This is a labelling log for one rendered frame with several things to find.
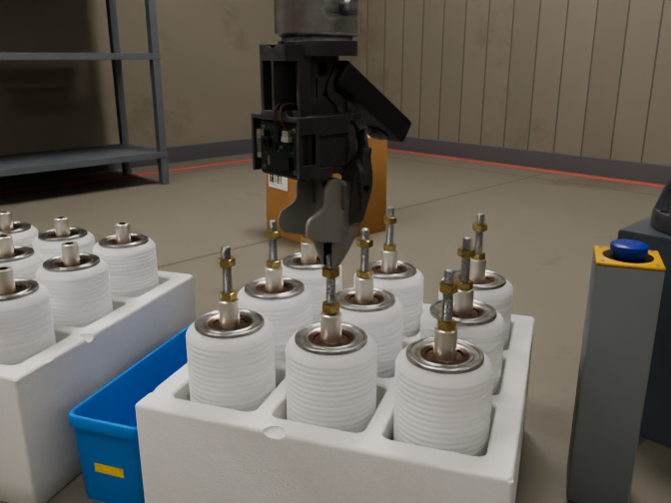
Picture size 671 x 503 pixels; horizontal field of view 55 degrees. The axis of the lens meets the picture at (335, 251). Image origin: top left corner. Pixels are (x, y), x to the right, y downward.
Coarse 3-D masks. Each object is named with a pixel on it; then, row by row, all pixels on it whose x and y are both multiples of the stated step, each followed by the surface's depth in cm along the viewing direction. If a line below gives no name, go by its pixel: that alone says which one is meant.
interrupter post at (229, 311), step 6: (222, 300) 69; (234, 300) 69; (222, 306) 69; (228, 306) 68; (234, 306) 69; (222, 312) 69; (228, 312) 69; (234, 312) 69; (222, 318) 69; (228, 318) 69; (234, 318) 69; (222, 324) 69; (228, 324) 69; (234, 324) 69
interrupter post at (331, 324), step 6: (324, 312) 66; (336, 312) 66; (324, 318) 65; (330, 318) 65; (336, 318) 65; (324, 324) 65; (330, 324) 65; (336, 324) 65; (324, 330) 65; (330, 330) 65; (336, 330) 65; (324, 336) 66; (330, 336) 65; (336, 336) 65; (330, 342) 65; (336, 342) 66
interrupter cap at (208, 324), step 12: (216, 312) 73; (240, 312) 73; (252, 312) 73; (204, 324) 69; (216, 324) 70; (240, 324) 70; (252, 324) 69; (216, 336) 67; (228, 336) 67; (240, 336) 67
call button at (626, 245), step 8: (616, 240) 74; (624, 240) 74; (632, 240) 74; (616, 248) 72; (624, 248) 71; (632, 248) 71; (640, 248) 71; (648, 248) 71; (624, 256) 72; (632, 256) 71; (640, 256) 72
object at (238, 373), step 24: (192, 336) 68; (264, 336) 68; (192, 360) 68; (216, 360) 66; (240, 360) 67; (264, 360) 69; (192, 384) 70; (216, 384) 67; (240, 384) 67; (264, 384) 69; (240, 408) 68
